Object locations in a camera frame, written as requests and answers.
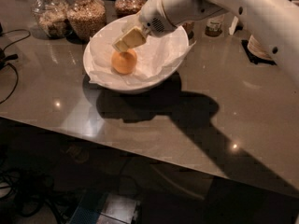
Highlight glass jar brown granola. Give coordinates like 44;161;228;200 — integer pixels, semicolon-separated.
114;0;147;17

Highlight clear glass bottle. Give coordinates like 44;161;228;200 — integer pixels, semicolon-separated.
205;15;224;37

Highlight stack of white plates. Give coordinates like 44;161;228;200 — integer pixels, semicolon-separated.
247;35;272;61

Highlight glass jar pale cereal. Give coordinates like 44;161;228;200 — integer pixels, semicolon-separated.
31;0;72;39

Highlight glass jar round grains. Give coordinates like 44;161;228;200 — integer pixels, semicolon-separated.
67;0;107;42

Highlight black cable on table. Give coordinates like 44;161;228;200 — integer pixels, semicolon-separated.
0;28;32;105

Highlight white paper napkin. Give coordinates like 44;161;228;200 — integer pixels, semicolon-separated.
88;26;197;86

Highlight black square mat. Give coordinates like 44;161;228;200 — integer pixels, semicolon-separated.
241;40;276;65

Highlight black floor cables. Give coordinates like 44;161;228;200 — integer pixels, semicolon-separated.
0;152;78;224

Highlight glass jar mixed muesli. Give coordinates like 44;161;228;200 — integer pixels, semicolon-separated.
182;21;194;35

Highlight blue and silver box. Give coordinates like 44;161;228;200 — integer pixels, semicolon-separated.
68;189;141;224

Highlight white stand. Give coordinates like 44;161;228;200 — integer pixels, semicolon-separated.
229;16;239;35

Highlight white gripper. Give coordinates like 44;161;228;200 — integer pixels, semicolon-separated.
112;0;182;52

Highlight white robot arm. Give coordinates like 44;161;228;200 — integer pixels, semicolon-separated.
113;0;299;85

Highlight white tilted bowl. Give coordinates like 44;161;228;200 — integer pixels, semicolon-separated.
82;13;190;95

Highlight orange fruit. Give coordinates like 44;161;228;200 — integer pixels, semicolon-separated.
111;49;137;75

